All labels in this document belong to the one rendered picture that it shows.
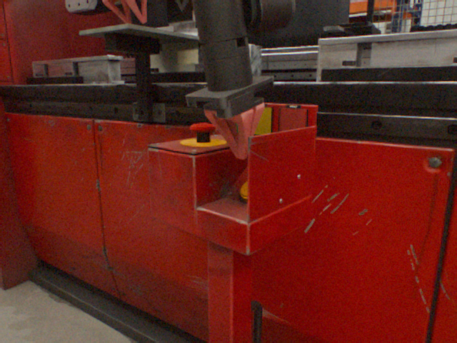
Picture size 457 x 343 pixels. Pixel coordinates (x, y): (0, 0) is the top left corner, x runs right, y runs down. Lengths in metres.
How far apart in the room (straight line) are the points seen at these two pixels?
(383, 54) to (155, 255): 0.81
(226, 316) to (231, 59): 0.40
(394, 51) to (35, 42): 1.44
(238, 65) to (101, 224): 0.95
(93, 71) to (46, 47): 0.48
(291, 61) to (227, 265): 0.77
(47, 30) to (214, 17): 1.47
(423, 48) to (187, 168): 0.53
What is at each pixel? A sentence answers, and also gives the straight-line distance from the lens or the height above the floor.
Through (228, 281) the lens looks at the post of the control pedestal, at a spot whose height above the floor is 0.57.
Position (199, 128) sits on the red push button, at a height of 0.80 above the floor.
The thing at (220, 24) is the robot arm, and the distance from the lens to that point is 0.42.
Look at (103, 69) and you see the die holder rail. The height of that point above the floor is 0.92.
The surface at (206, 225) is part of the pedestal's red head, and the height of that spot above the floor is 0.68.
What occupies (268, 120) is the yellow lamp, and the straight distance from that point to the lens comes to 0.58.
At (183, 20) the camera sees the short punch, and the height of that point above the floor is 1.05.
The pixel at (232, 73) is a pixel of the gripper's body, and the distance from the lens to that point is 0.43.
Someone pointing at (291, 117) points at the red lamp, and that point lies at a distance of 0.55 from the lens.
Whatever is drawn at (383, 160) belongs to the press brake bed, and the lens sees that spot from 0.71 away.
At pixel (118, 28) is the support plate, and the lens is 0.88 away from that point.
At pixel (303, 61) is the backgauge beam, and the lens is 1.16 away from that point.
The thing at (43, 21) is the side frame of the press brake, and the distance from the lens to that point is 1.84.
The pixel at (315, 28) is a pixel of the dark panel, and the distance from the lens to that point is 1.45.
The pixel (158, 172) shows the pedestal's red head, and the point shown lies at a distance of 0.54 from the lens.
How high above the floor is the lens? 0.87
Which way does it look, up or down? 14 degrees down
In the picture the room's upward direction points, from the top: straight up
